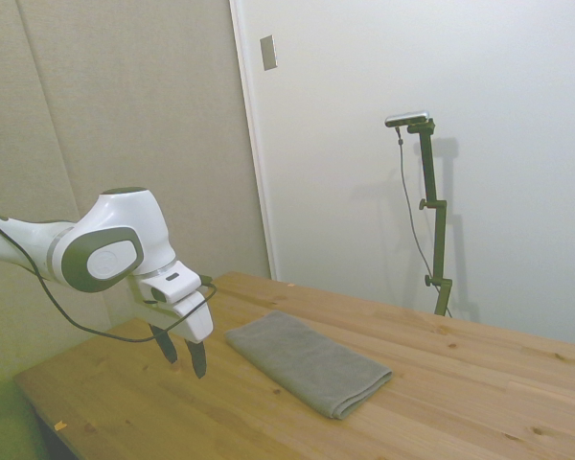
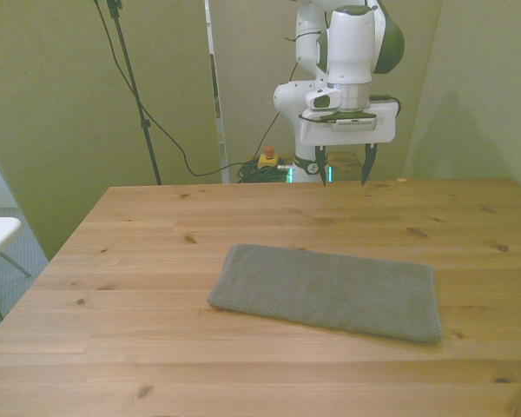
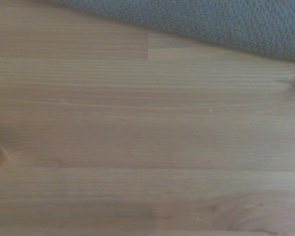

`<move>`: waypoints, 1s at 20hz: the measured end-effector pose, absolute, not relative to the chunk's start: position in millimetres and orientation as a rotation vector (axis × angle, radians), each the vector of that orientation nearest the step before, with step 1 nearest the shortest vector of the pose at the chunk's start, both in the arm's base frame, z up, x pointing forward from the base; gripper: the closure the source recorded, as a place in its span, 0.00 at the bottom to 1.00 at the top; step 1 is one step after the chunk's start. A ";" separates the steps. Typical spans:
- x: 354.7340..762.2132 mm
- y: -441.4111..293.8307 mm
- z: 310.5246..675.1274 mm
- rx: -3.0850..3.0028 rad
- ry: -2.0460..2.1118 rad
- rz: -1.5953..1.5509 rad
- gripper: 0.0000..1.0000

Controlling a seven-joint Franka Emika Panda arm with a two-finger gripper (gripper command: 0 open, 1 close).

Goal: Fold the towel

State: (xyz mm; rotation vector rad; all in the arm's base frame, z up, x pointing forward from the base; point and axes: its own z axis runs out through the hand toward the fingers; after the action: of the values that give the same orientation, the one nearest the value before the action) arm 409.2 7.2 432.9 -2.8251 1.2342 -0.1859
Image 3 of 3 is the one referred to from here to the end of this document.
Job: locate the grey terry cloth towel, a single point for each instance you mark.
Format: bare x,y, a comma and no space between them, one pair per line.
236,22

